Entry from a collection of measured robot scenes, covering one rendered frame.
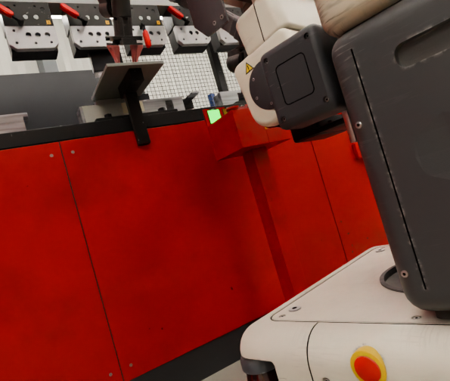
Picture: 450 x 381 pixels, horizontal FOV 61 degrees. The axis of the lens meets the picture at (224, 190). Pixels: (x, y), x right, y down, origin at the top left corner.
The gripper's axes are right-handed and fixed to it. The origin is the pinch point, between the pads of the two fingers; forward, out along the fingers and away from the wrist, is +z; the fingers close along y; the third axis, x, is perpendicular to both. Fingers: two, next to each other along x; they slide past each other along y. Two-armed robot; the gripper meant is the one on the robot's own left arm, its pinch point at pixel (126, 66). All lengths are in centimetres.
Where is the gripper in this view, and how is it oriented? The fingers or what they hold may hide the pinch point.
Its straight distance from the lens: 134.4
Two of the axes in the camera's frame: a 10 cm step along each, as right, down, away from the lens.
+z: 0.0, 9.2, 3.9
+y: -8.3, 2.1, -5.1
